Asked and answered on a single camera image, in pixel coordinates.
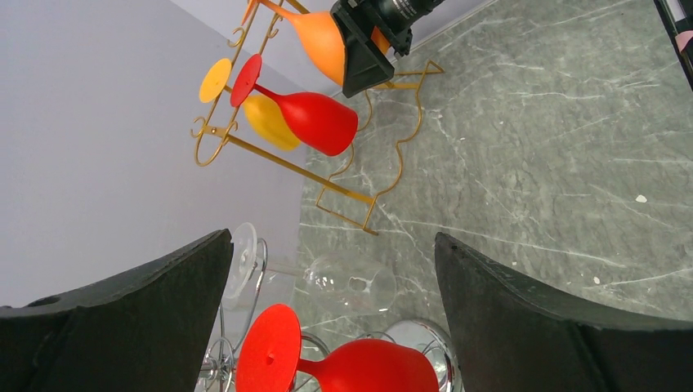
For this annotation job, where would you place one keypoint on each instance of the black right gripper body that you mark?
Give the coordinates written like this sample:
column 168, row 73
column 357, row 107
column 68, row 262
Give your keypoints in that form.
column 399, row 16

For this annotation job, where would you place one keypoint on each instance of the orange plastic goblet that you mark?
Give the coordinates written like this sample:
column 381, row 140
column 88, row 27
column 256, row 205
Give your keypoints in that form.
column 319, row 36
column 261, row 112

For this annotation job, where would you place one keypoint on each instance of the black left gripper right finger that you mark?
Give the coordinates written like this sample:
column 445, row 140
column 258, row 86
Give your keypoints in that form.
column 512, row 332

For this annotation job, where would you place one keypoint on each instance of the gold wine glass rack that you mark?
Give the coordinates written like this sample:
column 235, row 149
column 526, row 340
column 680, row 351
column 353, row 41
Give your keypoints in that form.
column 403, row 80

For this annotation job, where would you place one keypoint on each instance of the orange plastic goblet back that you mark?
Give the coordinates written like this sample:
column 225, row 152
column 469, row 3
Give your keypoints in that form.
column 261, row 112

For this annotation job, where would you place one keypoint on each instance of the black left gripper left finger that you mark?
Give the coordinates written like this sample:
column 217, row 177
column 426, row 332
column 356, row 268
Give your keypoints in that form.
column 145, row 329

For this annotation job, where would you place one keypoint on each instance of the clear ribbed wine glass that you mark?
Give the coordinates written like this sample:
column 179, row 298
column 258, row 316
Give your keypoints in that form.
column 341, row 283

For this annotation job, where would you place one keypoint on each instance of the chrome wine glass rack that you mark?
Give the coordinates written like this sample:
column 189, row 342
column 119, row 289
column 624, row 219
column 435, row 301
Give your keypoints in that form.
column 418, row 334

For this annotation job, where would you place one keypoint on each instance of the red plastic goblet back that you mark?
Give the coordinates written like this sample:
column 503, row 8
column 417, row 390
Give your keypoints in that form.
column 271, row 356

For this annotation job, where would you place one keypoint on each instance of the red plastic goblet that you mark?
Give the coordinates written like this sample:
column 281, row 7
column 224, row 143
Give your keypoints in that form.
column 271, row 356
column 315, row 119

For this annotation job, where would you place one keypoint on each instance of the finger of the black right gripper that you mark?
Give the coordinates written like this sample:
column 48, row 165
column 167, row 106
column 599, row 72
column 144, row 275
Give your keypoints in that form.
column 365, row 66

